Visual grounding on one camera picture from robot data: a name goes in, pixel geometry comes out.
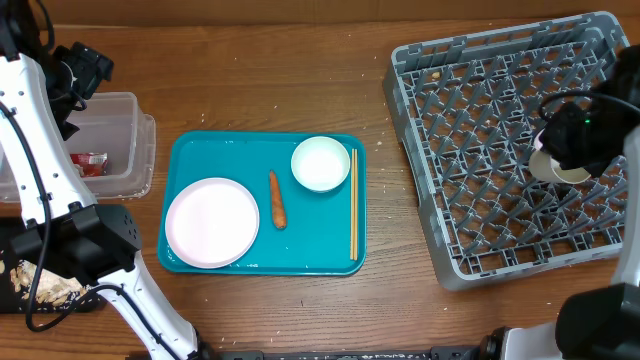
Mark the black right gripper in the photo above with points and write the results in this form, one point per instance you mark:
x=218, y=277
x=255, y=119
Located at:
x=557, y=142

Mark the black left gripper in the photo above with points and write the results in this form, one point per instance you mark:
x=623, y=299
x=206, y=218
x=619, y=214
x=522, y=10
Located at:
x=90, y=66

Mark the white upside-down cup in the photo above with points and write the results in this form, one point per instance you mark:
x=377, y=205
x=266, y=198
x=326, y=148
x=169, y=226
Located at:
x=544, y=168

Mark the red snack wrapper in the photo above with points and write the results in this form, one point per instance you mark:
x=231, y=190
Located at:
x=94, y=164

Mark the white napkin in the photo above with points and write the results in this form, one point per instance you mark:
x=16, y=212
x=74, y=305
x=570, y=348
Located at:
x=79, y=170

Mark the grey dish rack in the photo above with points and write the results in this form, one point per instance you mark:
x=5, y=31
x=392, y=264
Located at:
x=465, y=110

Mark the large white round plate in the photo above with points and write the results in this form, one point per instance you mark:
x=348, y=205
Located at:
x=212, y=223

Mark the rice and food scraps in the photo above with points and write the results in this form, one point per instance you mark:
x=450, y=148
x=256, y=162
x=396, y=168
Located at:
x=52, y=289

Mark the small white round plate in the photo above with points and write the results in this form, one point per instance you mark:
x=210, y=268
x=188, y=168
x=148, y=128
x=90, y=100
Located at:
x=538, y=145

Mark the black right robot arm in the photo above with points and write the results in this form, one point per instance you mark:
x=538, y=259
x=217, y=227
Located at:
x=602, y=323

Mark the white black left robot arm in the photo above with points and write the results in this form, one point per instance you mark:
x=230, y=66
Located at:
x=65, y=229

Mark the black waste tray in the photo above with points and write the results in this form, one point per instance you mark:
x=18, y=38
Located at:
x=10, y=227

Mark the clear plastic bin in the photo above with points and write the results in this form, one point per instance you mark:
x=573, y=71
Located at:
x=114, y=125

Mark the right wooden chopstick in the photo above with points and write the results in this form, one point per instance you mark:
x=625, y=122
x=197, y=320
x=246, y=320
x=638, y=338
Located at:
x=356, y=209

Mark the orange carrot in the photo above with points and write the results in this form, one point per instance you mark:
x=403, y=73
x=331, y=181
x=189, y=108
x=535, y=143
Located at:
x=277, y=207

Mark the pale green bowl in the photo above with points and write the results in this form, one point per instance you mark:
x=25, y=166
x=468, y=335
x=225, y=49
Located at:
x=320, y=164

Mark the teal plastic tray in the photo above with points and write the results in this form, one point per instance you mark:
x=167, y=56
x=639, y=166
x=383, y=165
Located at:
x=316, y=240

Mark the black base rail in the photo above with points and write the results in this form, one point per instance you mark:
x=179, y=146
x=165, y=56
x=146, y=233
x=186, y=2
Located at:
x=434, y=353

